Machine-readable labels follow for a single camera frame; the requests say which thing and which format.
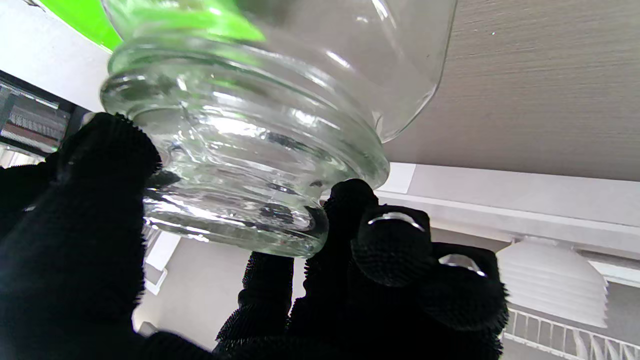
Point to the bright green plastic bowl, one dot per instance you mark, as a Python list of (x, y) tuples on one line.
[(85, 20)]

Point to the clear glass jar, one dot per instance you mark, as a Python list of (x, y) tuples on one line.
[(380, 55)]

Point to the clear glass jar lid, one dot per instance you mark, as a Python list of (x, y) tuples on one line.
[(240, 165)]

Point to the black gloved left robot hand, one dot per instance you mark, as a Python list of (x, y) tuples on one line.
[(70, 260)]

